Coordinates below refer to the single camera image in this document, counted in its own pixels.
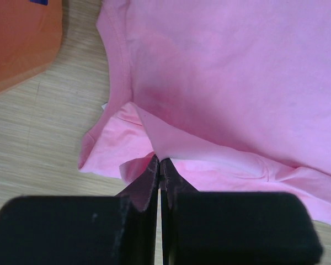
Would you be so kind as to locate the orange plastic basket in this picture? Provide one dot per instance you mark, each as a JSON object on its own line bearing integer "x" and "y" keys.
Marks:
{"x": 30, "y": 38}

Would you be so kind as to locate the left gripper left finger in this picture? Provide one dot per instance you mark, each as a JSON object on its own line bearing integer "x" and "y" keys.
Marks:
{"x": 83, "y": 229}

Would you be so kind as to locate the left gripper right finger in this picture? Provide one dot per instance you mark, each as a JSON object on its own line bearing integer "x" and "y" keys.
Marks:
{"x": 233, "y": 227}

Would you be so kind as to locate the pink t-shirt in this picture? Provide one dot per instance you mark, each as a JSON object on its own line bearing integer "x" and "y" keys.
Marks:
{"x": 236, "y": 93}

